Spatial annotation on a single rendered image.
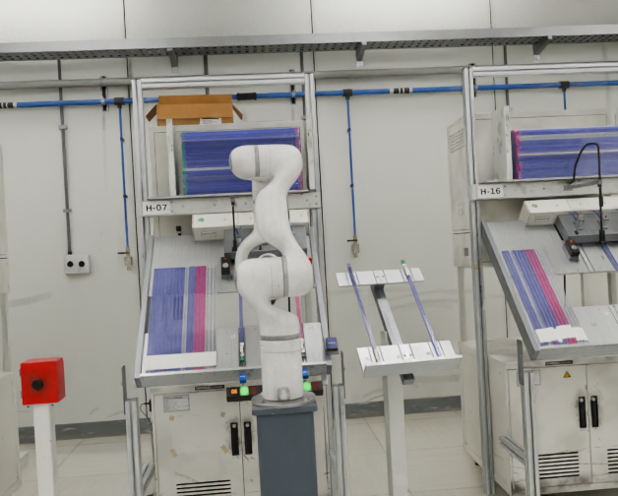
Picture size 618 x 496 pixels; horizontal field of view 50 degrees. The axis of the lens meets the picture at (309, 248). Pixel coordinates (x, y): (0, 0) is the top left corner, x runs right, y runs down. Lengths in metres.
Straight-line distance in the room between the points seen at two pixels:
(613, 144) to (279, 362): 1.94
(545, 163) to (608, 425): 1.14
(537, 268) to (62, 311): 2.94
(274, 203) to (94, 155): 2.62
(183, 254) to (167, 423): 0.68
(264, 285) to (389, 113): 2.76
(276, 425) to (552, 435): 1.45
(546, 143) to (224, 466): 1.94
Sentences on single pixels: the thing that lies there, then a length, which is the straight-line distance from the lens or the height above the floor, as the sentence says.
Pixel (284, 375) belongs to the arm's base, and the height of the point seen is 0.78.
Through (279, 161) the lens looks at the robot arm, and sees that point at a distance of 2.08.
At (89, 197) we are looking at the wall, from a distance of 4.48.
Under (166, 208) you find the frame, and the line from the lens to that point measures 2.89.
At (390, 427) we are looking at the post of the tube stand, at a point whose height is 0.46.
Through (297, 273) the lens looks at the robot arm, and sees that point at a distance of 1.92.
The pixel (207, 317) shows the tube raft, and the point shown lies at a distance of 2.57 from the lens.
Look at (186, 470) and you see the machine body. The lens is 2.85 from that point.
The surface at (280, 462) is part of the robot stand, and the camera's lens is 1.98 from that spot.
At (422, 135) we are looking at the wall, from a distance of 4.54.
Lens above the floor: 1.16
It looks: level
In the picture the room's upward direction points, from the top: 3 degrees counter-clockwise
